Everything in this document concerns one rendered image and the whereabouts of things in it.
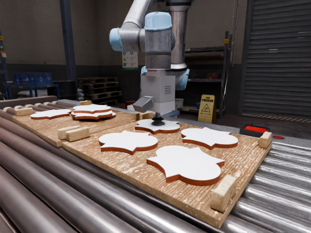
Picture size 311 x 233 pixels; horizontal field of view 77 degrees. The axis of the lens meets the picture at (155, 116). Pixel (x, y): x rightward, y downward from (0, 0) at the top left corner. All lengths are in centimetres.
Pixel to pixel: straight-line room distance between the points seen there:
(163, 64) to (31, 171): 40
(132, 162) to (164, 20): 38
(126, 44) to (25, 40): 529
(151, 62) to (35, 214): 42
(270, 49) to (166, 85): 464
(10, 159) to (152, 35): 45
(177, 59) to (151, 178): 76
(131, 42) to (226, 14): 478
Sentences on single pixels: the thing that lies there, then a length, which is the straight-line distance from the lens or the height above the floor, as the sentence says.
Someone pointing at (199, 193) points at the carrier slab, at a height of 94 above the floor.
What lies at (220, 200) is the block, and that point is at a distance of 28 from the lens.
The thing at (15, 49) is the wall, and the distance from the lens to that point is 578.
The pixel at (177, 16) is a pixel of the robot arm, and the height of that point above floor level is 135.
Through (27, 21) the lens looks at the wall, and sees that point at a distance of 604.
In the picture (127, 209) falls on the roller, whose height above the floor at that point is 91.
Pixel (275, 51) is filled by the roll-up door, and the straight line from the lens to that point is 513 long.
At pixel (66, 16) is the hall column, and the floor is 224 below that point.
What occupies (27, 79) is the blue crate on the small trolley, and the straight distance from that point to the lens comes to 395.
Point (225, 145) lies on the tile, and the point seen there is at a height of 94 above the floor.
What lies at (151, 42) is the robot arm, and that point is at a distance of 56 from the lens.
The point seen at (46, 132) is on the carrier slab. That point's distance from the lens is 65.
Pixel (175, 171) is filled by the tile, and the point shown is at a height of 95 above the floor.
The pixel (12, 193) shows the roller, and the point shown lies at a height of 92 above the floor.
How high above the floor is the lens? 111
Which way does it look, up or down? 14 degrees down
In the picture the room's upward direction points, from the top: straight up
